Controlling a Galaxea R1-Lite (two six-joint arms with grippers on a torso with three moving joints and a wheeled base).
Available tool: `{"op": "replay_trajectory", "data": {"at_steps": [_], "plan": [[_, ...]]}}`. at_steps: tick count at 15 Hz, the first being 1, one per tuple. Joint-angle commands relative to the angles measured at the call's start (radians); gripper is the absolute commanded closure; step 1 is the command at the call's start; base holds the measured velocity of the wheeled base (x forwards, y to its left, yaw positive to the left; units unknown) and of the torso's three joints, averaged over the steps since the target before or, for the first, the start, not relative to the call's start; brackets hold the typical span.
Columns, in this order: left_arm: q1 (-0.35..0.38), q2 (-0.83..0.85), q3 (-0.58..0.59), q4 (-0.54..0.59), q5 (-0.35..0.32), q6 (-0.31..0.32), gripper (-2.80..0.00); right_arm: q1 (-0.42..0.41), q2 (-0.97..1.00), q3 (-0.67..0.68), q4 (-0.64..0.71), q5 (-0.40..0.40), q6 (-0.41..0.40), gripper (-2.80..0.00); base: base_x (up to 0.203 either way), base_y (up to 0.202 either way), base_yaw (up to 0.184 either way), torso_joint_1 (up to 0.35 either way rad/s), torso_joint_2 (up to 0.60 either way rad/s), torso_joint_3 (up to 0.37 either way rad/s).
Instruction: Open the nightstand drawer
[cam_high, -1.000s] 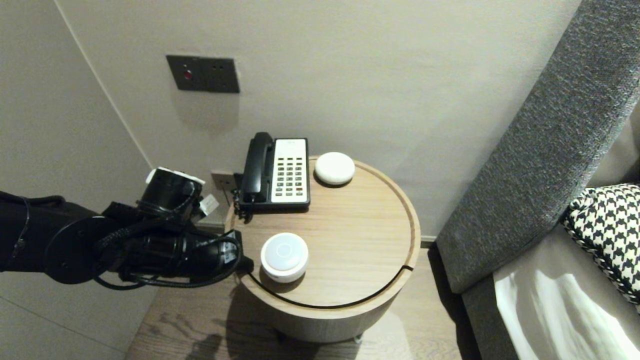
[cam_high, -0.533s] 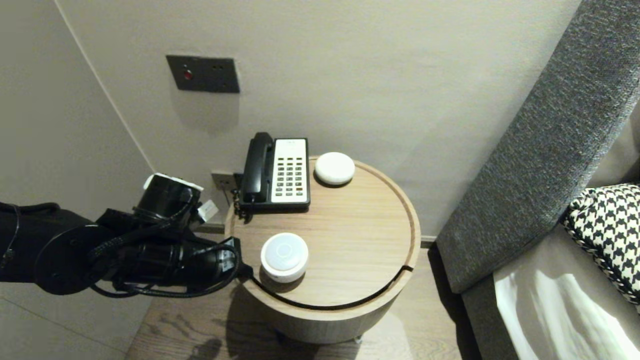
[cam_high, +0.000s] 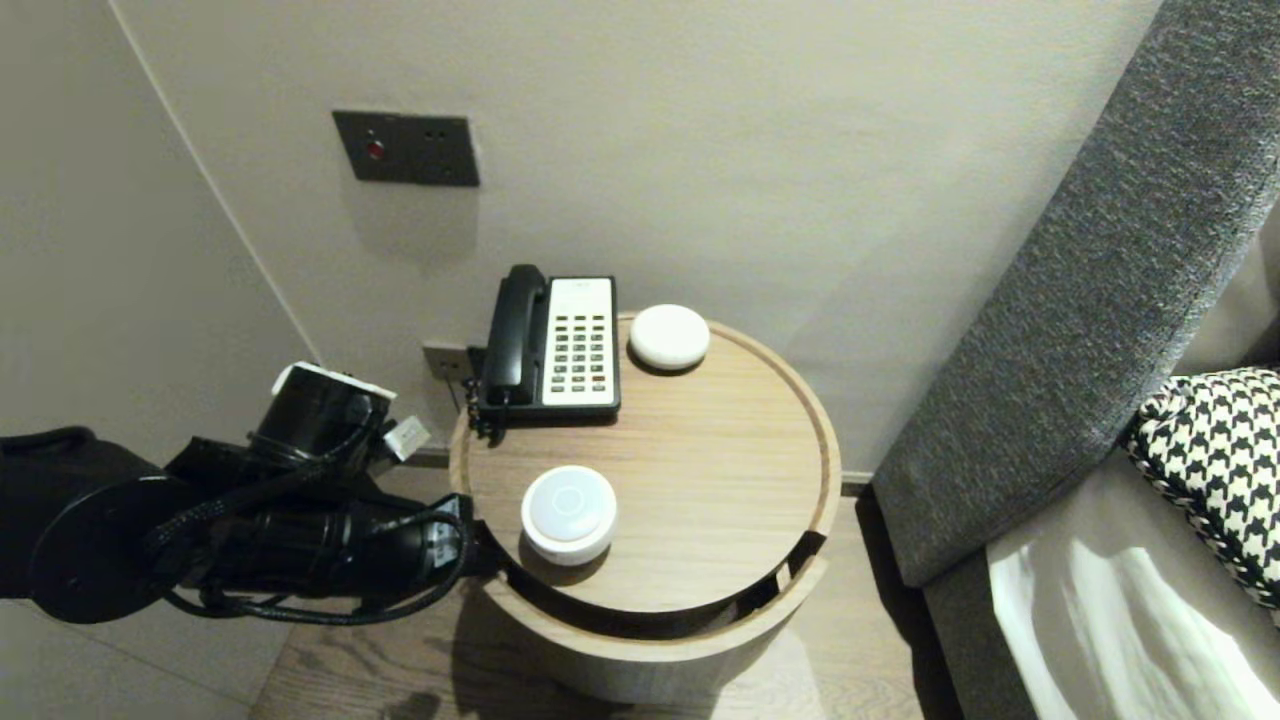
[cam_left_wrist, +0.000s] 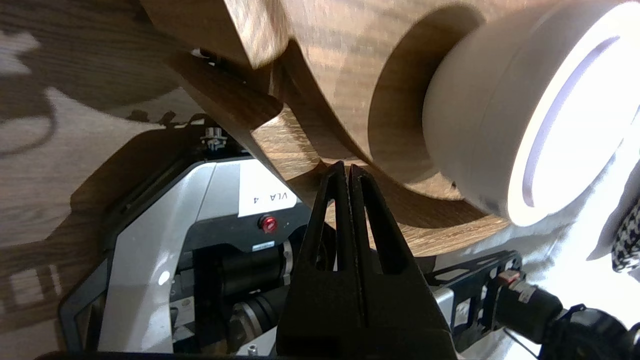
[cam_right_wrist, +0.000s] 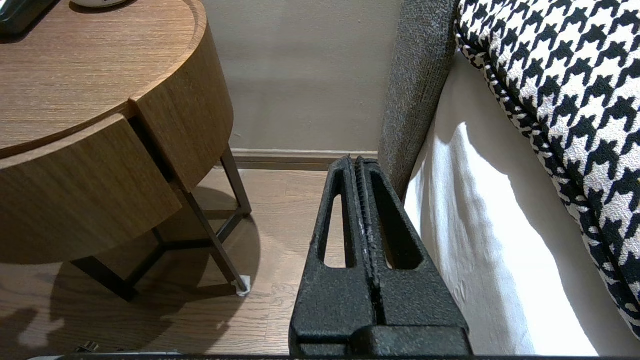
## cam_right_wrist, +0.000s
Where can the black metal table legs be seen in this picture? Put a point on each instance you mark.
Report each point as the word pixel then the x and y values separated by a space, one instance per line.
pixel 235 182

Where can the curved wooden table drawer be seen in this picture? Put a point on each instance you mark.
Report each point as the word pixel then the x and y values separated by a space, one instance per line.
pixel 85 200

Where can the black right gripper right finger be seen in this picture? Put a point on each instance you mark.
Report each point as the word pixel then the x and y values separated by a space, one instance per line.
pixel 420 300

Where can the grey fabric headboard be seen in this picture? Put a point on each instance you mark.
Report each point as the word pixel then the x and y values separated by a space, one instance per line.
pixel 415 90

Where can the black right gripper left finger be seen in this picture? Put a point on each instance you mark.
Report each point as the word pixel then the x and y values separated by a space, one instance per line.
pixel 330 300

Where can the black white houndstooth pillow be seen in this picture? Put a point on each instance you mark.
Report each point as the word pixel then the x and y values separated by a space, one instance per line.
pixel 575 100

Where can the white bed sheet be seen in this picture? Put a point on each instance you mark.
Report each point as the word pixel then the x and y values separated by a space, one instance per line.
pixel 490 250

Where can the grey skirting board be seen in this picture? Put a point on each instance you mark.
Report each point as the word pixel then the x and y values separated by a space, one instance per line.
pixel 300 159

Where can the white round puck speaker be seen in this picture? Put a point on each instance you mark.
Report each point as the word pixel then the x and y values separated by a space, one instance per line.
pixel 100 2

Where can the black white desk telephone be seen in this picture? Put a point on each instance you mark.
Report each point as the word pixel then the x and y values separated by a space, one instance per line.
pixel 20 12

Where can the round wooden bedside table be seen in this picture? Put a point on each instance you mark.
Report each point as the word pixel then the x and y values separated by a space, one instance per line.
pixel 100 65

